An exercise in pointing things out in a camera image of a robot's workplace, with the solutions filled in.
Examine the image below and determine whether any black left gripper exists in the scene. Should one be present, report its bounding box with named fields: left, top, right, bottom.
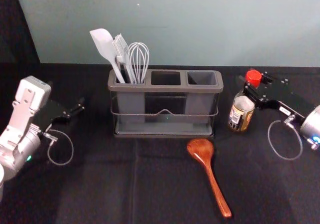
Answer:
left=31, top=97, right=86, bottom=133

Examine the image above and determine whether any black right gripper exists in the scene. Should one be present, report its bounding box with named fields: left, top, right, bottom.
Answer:
left=238, top=72, right=316, bottom=120

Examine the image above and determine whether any glass jar with red lid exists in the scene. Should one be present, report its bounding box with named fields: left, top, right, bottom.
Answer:
left=227, top=69, right=262, bottom=133

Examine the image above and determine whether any grey three-slot utensil holder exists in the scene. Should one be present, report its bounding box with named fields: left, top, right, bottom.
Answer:
left=107, top=69, right=224, bottom=138

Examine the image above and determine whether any pale grey silicone spatula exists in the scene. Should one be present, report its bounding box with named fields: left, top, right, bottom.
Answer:
left=89, top=28, right=126, bottom=84

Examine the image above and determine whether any pale grey basting brush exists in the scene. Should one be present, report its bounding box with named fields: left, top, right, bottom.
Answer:
left=112, top=33, right=135, bottom=84

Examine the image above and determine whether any pale grey whisk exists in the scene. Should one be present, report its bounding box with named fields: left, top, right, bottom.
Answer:
left=127, top=42, right=150, bottom=84

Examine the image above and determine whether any brown wooden spoon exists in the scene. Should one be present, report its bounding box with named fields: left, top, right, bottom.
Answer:
left=186, top=138, right=233, bottom=219

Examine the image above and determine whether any black table cloth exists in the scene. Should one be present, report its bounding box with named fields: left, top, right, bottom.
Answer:
left=0, top=62, right=320, bottom=224

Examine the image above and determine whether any thin left gripper cable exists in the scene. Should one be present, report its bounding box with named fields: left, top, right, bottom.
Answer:
left=43, top=130, right=75, bottom=166

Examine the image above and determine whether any thin gripper cable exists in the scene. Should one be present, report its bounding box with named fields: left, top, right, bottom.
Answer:
left=267, top=115, right=304, bottom=161
left=43, top=130, right=75, bottom=166

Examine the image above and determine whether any thin right gripper cable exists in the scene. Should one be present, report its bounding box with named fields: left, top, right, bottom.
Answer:
left=267, top=115, right=304, bottom=161

